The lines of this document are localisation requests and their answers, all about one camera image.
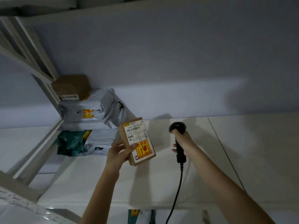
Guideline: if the person's left hand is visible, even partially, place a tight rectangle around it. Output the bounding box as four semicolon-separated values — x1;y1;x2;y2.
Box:
105;140;137;175

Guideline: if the person's right hand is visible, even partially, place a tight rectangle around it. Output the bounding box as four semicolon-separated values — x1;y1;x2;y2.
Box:
172;129;198;158

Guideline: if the small brown labelled cardboard box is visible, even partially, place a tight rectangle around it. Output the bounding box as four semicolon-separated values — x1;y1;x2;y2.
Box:
118;117;156;167

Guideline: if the black barcode scanner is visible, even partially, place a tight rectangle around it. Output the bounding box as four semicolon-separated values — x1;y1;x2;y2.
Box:
169;122;187;164

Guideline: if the person's left forearm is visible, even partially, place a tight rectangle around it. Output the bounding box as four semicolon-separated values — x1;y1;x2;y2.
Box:
79;166;120;224

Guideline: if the person's right forearm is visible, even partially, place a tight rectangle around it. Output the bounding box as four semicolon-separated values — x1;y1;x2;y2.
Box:
187;146;277;224

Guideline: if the grey mailer parcel black print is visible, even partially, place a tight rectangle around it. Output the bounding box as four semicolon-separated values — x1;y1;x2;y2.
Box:
84;129;120;156

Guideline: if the flat grey mailer parcel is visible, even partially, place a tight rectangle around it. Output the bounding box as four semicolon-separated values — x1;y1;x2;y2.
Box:
59;107;128;131

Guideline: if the dark green plastic parcel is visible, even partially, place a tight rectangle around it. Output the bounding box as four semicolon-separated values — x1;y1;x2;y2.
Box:
56;130;92;157

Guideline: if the grey plastic mailer parcel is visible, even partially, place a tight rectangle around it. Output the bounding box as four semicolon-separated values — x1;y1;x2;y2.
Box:
58;88;124;122

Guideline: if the green and white parcel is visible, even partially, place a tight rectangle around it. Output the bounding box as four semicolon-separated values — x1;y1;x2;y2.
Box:
128;209;156;224

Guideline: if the brown cardboard box white label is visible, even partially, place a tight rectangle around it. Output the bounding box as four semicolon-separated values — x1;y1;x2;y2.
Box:
51;75;91;101

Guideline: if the white metal shelf rack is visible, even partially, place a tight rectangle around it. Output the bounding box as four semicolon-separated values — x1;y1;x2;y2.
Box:
0;16;82;224

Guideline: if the black scanner cable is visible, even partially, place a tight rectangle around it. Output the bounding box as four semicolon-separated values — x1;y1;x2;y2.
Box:
166;163;184;224

